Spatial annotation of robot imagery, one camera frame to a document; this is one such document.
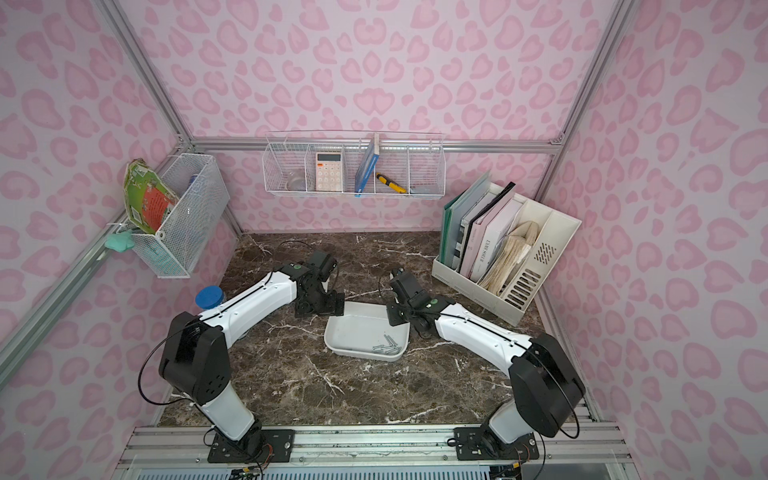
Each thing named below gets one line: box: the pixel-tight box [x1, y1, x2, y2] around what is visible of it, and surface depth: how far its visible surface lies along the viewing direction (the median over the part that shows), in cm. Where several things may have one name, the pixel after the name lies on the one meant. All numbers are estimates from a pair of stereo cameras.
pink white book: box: [460, 190, 525, 283], surface depth 90 cm
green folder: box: [439, 171, 492, 268], surface depth 89 cm
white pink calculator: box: [315, 152, 343, 191], surface depth 97 cm
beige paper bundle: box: [478, 221, 541, 296], surface depth 92 cm
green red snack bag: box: [123, 158, 179, 234], surface depth 75 cm
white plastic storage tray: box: [324, 301, 411, 361], surface depth 93 cm
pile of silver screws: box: [372, 334, 402, 355], surface depth 91 cm
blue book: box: [354, 133, 380, 197], surface depth 90 cm
